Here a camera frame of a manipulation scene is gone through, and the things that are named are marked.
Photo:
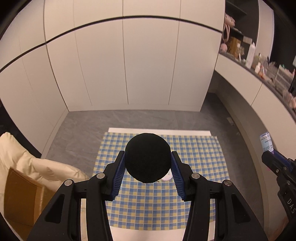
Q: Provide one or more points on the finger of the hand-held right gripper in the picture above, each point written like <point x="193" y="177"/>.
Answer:
<point x="281" y="158"/>
<point x="270" y="162"/>

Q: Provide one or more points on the small white bottle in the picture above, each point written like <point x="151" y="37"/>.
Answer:
<point x="258" y="68"/>

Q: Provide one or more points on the white spray bottle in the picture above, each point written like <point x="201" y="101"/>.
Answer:
<point x="250" y="55"/>

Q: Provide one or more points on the pink bag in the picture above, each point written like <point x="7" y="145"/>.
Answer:
<point x="229" y="23"/>

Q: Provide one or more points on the brown cardboard box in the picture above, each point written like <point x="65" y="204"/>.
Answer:
<point x="20" y="197"/>

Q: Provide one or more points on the white table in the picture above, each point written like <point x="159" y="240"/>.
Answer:
<point x="161" y="130"/>

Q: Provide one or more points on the blue yellow checkered tablecloth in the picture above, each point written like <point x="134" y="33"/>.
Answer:
<point x="138" y="208"/>

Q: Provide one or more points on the paw print cardboard box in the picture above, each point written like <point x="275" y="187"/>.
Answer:
<point x="234" y="45"/>

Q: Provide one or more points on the clear round case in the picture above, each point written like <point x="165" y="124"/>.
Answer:
<point x="167" y="178"/>

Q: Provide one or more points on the white counter with dark top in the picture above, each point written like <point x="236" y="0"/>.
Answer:
<point x="242" y="81"/>

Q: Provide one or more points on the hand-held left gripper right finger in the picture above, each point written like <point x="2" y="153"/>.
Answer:
<point x="177" y="176"/>

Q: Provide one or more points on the clear drawer organiser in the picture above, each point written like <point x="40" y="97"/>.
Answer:
<point x="283" y="74"/>

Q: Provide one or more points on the pink plush toy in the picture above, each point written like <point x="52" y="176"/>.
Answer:
<point x="223" y="47"/>

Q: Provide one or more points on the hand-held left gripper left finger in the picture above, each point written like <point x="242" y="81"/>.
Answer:
<point x="119" y="176"/>

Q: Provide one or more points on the black round powder puff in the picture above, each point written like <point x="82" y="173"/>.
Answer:
<point x="148" y="157"/>

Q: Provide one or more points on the cream padded armchair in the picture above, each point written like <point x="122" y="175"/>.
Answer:
<point x="34" y="166"/>

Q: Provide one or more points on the white wall cabinets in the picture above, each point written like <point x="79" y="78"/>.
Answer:
<point x="138" y="58"/>

